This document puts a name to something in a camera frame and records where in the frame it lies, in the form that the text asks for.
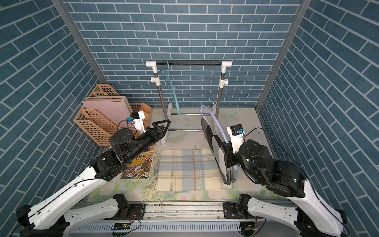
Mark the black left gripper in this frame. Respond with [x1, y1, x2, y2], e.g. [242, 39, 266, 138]
[124, 118, 170, 162]

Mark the black white checkered scarf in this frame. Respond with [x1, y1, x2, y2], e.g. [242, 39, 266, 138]
[201, 116, 235, 185]

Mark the light blue clothes hanger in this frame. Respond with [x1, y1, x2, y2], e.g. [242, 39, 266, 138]
[199, 105, 237, 171]

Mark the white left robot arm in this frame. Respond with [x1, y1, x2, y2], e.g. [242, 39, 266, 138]
[16, 119, 171, 237]

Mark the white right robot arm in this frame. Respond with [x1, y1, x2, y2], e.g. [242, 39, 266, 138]
[219, 140, 348, 237]

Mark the pastel plaid scarf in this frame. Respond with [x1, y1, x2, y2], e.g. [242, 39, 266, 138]
[142, 149, 233, 201]

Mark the green clothes hanger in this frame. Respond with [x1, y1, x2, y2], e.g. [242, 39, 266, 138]
[161, 60, 181, 115]

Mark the yellow comic book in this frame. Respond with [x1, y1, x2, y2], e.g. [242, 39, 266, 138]
[120, 146, 155, 180]

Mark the white steel clothes rack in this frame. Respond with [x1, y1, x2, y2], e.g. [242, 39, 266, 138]
[144, 60, 233, 144]

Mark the pink pressure file folder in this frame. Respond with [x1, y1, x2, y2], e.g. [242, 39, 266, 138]
[82, 99, 133, 125]

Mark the orange plastic file organizer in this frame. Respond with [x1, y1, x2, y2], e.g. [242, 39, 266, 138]
[74, 84, 152, 146]

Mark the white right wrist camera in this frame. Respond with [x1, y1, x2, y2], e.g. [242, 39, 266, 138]
[227, 124, 245, 154]

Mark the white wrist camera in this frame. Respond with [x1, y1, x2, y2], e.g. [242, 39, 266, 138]
[227, 124, 245, 154]
[127, 111, 146, 133]

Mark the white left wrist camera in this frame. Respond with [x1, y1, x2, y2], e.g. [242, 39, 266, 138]
[127, 111, 146, 133]

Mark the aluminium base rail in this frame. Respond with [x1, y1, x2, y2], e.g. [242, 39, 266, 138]
[70, 201, 258, 235]

